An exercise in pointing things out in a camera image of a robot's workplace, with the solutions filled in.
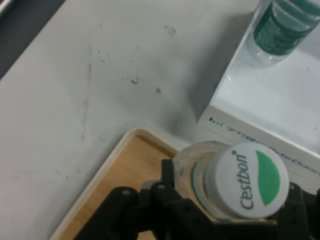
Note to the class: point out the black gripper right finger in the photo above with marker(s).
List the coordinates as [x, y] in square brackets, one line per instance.
[300, 215]

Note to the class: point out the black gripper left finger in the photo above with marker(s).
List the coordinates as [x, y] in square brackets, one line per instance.
[175, 215]

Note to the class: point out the green label water bottle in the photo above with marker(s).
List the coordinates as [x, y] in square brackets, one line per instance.
[280, 27]
[250, 180]

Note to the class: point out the wooden tray with cream rim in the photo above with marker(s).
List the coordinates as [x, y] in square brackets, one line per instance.
[125, 170]

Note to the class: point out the white box with blue side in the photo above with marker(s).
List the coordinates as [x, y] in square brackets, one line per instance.
[262, 87]

